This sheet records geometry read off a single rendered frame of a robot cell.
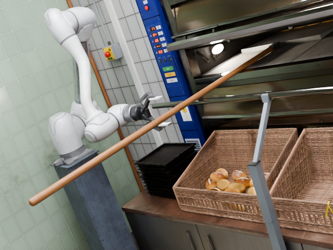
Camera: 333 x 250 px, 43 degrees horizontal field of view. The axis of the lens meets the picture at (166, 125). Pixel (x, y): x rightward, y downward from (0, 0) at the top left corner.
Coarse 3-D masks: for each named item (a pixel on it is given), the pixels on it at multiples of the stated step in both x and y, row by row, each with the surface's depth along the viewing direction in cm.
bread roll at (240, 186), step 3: (234, 183) 229; (237, 183) 227; (240, 183) 227; (231, 186) 229; (234, 186) 228; (237, 186) 226; (240, 186) 225; (243, 186) 225; (240, 189) 224; (243, 189) 224
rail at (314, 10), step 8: (312, 8) 175; (320, 8) 173; (328, 8) 171; (280, 16) 186; (288, 16) 183; (296, 16) 181; (248, 24) 198; (256, 24) 195; (264, 24) 193; (216, 32) 212; (224, 32) 208; (184, 40) 227; (192, 40) 224
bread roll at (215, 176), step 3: (213, 174) 244; (216, 174) 243; (219, 174) 243; (222, 174) 245; (210, 177) 244; (213, 177) 243; (216, 177) 242; (219, 177) 243; (222, 177) 243; (213, 180) 243; (216, 180) 242
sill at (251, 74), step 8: (280, 64) 216; (288, 64) 211; (296, 64) 206; (304, 64) 204; (312, 64) 201; (320, 64) 198; (328, 64) 196; (224, 72) 243; (240, 72) 230; (248, 72) 227; (256, 72) 223; (264, 72) 220; (272, 72) 217; (280, 72) 214; (288, 72) 211; (200, 80) 251; (208, 80) 247; (232, 80) 236
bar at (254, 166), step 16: (224, 96) 197; (240, 96) 190; (256, 96) 183; (272, 96) 178; (288, 96) 173; (256, 144) 176; (256, 160) 173; (256, 176) 172; (256, 192) 176; (272, 208) 178; (272, 224) 178; (272, 240) 182
